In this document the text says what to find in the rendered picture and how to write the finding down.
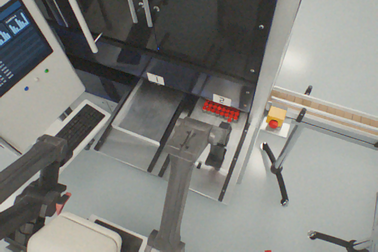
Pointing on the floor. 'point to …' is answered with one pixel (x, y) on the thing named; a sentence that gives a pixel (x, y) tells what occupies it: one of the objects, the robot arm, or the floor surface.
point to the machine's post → (275, 48)
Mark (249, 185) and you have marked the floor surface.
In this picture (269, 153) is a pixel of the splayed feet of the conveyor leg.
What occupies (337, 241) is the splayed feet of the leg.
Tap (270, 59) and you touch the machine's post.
